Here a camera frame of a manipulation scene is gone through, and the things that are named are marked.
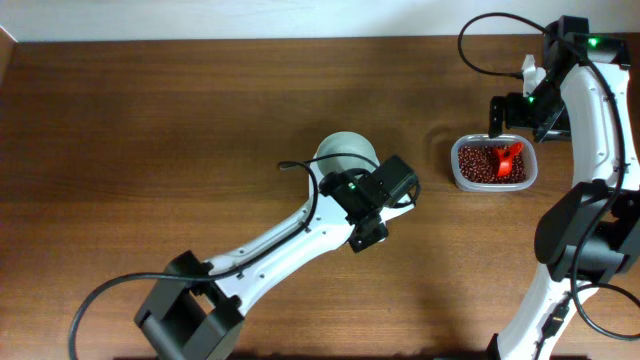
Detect red plastic scoop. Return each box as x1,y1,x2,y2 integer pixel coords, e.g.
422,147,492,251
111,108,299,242
492,142,524,177

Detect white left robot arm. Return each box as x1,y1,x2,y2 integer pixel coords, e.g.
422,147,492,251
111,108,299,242
134,156,419,359

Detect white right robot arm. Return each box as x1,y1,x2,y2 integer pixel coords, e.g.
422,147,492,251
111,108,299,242
487,16,639,359

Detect white round bowl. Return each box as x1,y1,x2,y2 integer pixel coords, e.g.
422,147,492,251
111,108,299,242
310,131,380,182

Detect clear plastic bean container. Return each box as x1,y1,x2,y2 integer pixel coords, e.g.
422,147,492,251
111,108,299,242
451,134,538,192

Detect red adzuki beans in container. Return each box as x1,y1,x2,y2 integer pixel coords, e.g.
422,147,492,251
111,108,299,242
457,146,527,184

